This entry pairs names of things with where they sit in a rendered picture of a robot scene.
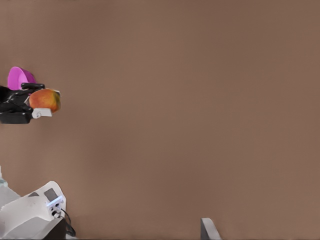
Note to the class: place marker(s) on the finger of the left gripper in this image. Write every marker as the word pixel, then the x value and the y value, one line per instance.
pixel 42 113
pixel 32 86

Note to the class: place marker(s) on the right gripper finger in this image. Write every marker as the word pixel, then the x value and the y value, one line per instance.
pixel 207 231

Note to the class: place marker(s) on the red yellow apple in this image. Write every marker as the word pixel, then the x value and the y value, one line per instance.
pixel 45 100

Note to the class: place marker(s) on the pink bowl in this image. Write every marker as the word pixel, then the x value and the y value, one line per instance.
pixel 17 78

